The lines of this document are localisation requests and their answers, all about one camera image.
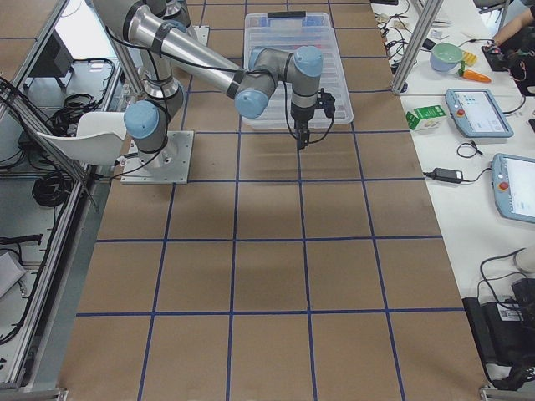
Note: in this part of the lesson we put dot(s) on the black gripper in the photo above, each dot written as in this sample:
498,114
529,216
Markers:
300,119

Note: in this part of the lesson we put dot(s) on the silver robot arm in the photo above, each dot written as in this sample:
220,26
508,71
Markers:
133,23

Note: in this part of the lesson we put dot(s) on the person forearm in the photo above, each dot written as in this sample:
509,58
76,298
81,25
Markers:
521,21

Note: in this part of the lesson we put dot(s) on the black equipment box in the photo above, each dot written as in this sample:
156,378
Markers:
504,334

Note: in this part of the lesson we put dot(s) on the green white carton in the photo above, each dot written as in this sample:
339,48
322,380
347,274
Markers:
428,117

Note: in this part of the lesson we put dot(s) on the black laptop charger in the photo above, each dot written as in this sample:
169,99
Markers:
445,175

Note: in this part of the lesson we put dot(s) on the green blue bowl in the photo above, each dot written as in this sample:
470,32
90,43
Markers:
445,56

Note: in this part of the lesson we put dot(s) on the upper teach pendant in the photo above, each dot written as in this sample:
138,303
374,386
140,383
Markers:
476,114

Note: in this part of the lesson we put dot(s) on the teach pendant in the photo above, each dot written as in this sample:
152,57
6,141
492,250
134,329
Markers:
513,186
476,114

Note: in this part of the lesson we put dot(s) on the toy carrot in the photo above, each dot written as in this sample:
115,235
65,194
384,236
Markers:
472,75

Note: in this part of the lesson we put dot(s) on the toy corn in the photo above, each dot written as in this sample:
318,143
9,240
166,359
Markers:
469,59

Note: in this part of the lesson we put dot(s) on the white plastic chair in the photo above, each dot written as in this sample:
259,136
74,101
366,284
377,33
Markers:
98,140

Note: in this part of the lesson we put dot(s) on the lower teach pendant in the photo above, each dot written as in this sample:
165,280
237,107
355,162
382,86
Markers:
513,186

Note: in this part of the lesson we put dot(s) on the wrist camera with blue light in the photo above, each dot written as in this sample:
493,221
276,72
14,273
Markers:
326,102

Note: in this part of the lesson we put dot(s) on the black box handle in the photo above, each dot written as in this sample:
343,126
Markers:
287,14

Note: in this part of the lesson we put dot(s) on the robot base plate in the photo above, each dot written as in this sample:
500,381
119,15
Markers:
170,166

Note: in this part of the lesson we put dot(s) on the aluminium frame post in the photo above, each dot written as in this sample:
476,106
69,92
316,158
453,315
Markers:
422,27

